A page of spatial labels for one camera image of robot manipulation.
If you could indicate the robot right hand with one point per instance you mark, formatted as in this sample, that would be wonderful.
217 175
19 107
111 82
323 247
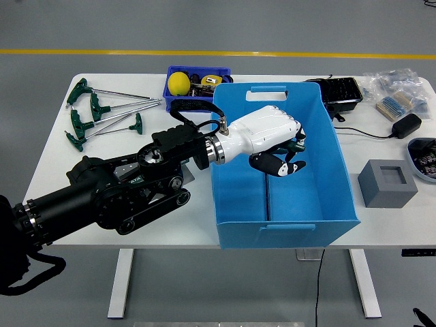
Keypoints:
421 320

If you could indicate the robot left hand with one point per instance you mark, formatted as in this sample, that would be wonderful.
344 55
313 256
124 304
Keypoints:
262 133

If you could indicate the green grey hex key stand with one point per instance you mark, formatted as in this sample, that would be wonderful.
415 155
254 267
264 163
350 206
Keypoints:
136 181

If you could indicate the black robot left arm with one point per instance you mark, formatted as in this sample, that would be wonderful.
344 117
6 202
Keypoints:
85 197

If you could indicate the large light blue box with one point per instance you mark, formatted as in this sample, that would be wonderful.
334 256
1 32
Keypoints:
238 190

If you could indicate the white table leg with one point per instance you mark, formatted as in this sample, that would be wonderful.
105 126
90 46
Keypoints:
366 286
119 286

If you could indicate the black table control panel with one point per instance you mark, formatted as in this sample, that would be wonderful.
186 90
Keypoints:
418 252

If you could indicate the yellow tape measure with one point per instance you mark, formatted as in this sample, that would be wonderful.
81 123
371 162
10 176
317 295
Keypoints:
211 80

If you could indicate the black metal parts pile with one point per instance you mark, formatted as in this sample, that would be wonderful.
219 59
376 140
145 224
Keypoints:
201 89

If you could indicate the black plastic tray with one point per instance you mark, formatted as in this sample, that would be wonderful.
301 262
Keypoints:
340 92

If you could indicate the small dark blue bin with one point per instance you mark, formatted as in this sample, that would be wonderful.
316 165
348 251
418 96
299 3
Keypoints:
197 69

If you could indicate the yellow ball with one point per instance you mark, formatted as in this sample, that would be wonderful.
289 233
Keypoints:
178 83

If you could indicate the grey hollow cube block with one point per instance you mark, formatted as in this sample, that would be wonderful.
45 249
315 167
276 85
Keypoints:
378 194

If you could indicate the tan resistor strip bundle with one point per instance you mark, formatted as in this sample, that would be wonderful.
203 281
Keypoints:
395 105

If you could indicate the clear bag of resistors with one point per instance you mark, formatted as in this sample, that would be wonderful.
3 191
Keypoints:
391 80
420 105

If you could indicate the pale blue bowl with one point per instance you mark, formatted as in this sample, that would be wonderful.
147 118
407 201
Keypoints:
417 176

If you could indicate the black power adapter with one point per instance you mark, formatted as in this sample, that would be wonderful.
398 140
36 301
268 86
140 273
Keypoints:
407 126

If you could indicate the small circuit parts pile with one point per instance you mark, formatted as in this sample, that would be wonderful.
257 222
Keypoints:
427 160

